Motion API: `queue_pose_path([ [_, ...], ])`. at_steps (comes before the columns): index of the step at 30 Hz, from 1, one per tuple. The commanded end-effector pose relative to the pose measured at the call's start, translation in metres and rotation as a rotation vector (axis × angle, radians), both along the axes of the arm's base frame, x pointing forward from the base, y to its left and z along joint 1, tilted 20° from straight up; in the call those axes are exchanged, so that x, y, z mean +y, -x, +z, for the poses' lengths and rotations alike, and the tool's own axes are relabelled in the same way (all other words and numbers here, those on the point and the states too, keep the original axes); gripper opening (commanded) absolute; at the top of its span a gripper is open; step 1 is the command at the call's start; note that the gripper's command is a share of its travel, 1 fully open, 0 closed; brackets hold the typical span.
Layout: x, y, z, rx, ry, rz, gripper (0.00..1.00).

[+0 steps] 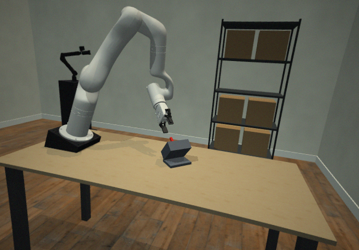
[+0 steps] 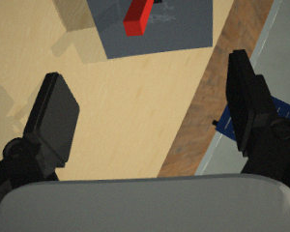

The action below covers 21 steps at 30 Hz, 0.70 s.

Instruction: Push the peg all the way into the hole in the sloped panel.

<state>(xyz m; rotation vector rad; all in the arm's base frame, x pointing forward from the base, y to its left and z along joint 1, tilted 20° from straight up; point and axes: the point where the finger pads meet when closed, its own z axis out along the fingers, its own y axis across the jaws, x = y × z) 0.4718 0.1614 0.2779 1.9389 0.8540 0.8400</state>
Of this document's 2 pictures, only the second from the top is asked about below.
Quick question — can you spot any dark red rectangular bar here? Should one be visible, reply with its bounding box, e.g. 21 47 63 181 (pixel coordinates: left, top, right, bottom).
123 0 154 36

